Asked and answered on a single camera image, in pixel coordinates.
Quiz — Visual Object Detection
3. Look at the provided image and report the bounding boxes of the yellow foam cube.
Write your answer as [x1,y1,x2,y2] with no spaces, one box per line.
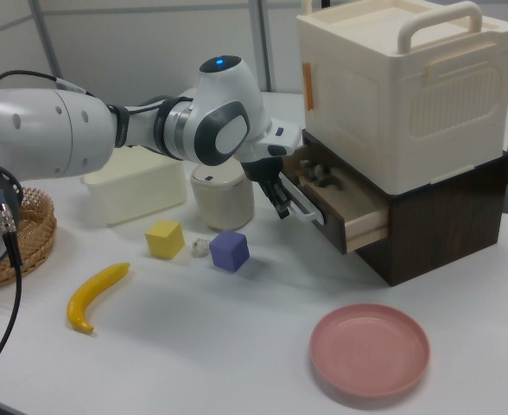
[144,219,185,259]

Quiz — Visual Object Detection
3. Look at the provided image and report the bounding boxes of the brown drawer with white handle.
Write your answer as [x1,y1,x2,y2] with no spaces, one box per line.
[279,142,389,256]

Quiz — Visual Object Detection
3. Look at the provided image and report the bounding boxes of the cream plastic cabinet with handle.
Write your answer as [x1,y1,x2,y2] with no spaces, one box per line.
[295,0,508,194]

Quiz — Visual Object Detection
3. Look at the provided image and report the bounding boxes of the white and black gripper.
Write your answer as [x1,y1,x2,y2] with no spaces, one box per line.
[240,122,302,220]

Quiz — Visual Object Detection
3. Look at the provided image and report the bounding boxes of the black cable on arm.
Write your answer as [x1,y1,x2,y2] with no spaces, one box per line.
[0,71,95,386]

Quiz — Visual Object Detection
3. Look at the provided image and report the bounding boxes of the dark brown drawer cabinet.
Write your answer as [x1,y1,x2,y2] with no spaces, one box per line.
[301,129,508,287]

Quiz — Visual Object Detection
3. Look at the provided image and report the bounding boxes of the yellow toy banana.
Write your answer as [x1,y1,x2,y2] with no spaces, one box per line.
[67,262,131,334]

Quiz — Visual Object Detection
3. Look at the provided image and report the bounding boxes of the white open plastic container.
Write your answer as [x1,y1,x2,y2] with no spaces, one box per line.
[79,149,188,227]

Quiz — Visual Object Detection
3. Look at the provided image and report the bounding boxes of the grey items inside drawer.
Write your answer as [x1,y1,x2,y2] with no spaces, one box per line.
[299,158,346,190]

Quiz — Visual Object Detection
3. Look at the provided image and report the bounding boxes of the woven wicker basket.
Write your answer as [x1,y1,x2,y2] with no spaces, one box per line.
[0,186,58,291]

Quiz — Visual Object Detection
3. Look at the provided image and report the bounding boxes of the beige mini bin with lid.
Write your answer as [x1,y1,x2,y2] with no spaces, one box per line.
[189,163,255,231]

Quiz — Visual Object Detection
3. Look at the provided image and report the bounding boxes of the purple foam cube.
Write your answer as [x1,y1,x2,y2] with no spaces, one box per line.
[208,230,251,273]

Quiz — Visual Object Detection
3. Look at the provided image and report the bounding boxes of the pink plastic plate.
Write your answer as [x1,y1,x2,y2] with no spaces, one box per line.
[308,303,431,398]

